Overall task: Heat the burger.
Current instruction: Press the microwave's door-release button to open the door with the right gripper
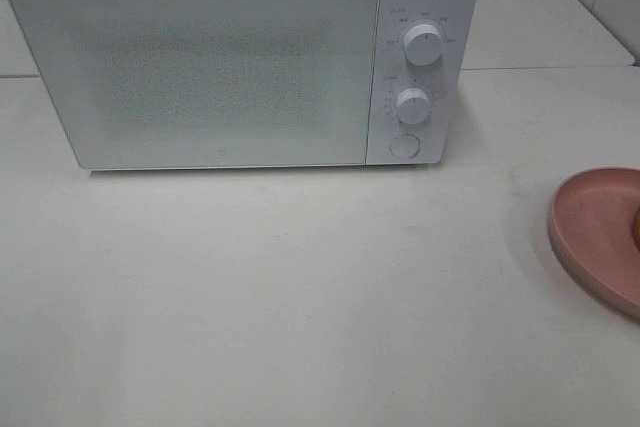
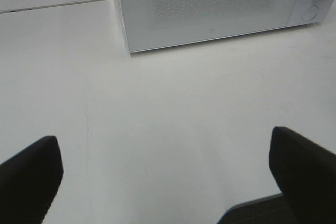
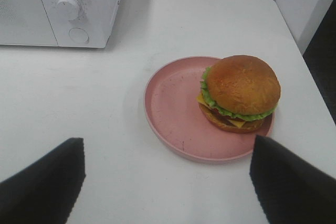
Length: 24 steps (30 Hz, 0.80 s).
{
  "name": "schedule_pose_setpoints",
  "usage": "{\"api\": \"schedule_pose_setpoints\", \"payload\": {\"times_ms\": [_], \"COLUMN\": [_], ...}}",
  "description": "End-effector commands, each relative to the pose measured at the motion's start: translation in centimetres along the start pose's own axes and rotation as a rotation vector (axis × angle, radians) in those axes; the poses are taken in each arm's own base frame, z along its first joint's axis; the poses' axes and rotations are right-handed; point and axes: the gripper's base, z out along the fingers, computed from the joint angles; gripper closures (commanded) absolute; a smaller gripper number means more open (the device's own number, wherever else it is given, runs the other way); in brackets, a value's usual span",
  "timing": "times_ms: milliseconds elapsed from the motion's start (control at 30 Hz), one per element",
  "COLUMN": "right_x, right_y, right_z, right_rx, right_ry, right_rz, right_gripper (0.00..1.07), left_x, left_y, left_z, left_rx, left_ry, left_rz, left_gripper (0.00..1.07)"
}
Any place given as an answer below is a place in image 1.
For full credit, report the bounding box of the round white door button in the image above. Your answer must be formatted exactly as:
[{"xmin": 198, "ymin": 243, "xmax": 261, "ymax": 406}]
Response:
[{"xmin": 389, "ymin": 134, "xmax": 420, "ymax": 159}]

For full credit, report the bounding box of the white microwave door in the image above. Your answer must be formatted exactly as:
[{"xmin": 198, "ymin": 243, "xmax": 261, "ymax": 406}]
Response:
[{"xmin": 10, "ymin": 0, "xmax": 378, "ymax": 170}]

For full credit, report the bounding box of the pink round plate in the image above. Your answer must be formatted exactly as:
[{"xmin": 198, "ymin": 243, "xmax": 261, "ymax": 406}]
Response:
[{"xmin": 548, "ymin": 167, "xmax": 639, "ymax": 320}]

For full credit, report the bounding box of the toy burger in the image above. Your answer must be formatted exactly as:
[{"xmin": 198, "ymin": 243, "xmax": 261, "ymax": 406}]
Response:
[{"xmin": 631, "ymin": 208, "xmax": 640, "ymax": 249}]

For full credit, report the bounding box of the upper white microwave knob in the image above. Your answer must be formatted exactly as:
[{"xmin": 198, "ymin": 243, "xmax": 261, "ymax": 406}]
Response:
[{"xmin": 401, "ymin": 20, "xmax": 444, "ymax": 67}]

